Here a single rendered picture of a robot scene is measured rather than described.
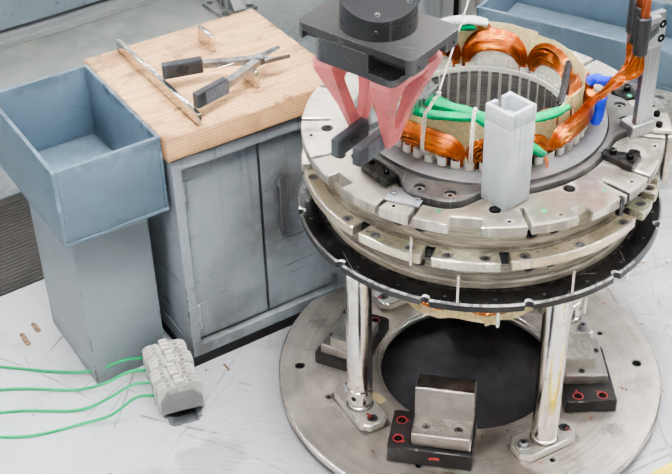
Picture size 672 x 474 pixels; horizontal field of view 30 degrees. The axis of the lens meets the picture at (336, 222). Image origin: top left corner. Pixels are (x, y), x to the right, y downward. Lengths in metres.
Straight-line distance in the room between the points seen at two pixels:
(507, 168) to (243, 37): 0.43
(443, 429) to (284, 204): 0.28
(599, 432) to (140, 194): 0.49
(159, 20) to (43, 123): 2.44
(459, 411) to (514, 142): 0.31
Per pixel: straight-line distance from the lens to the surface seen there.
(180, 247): 1.24
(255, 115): 1.20
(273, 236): 1.31
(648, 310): 1.43
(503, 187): 1.00
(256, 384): 1.32
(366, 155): 0.94
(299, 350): 1.32
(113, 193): 1.18
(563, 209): 1.02
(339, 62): 0.91
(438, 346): 1.35
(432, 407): 1.19
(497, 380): 1.32
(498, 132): 0.98
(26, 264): 2.81
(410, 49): 0.89
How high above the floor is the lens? 1.69
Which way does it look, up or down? 36 degrees down
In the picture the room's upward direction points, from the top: 2 degrees counter-clockwise
